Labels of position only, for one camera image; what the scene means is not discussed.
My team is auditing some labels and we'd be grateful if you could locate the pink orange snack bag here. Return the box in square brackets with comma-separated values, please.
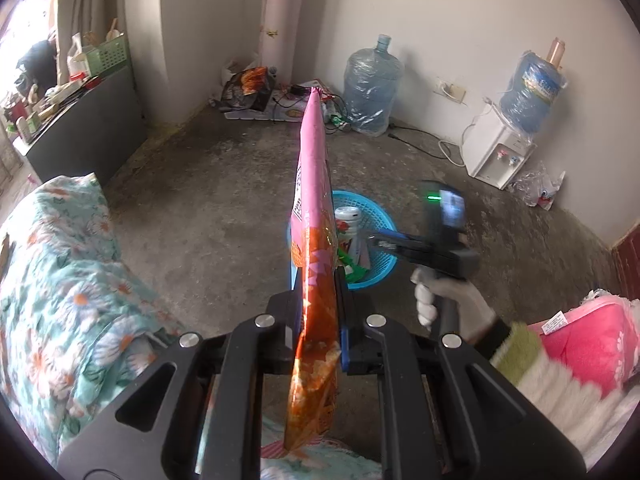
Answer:
[283, 87, 341, 452]

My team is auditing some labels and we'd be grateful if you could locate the green chip bag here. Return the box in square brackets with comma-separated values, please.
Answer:
[337, 247, 368, 284]

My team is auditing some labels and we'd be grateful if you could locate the white red-capped milk bottle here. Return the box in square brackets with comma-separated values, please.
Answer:
[334, 206, 362, 252]

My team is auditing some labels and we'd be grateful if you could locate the white fleece sleeve forearm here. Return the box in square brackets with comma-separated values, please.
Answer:
[470, 320, 639, 470]

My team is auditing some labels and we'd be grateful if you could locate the blue plastic trash basket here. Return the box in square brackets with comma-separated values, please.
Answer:
[286, 188, 399, 291]

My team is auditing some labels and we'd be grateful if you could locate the white gloved right hand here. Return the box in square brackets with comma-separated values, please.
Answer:
[411, 266, 497, 341]

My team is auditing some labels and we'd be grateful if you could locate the clear plastic wrapper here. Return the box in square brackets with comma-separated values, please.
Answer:
[508, 160, 566, 211]

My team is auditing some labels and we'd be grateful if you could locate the white water dispenser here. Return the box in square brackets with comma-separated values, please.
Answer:
[460, 100, 536, 190]

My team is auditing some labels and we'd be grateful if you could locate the blue water jug on dispenser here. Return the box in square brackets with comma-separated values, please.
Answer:
[499, 38, 566, 136]

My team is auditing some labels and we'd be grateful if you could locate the pink cushion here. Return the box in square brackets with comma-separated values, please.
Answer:
[529, 294, 639, 396]

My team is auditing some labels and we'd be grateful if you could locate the empty water jug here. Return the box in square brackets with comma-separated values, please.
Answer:
[343, 35, 404, 136]

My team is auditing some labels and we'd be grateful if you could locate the floral blue quilt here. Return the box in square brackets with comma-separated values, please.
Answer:
[0, 173, 381, 480]

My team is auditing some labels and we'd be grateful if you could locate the dark grey cabinet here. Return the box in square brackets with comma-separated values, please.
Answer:
[14, 65, 146, 184]

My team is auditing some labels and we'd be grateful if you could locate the rolled floral wallpaper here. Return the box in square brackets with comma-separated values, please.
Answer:
[258, 0, 302, 86]

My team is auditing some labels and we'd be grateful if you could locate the green plastic basket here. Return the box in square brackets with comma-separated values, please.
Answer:
[84, 34, 128, 76]

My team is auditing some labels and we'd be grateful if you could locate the white detergent bottle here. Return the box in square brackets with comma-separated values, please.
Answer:
[66, 32, 90, 78]

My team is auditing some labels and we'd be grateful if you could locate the red thermos bottle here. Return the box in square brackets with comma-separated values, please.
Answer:
[6, 98, 29, 124]

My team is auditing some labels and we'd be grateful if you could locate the black bag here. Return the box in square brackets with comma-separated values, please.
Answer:
[15, 40, 58, 98]

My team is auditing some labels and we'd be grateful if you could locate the right beige curtain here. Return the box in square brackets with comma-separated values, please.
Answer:
[54, 0, 126, 86]

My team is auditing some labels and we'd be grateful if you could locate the floor clutter pile with cables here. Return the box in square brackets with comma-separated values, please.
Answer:
[208, 58, 350, 134]

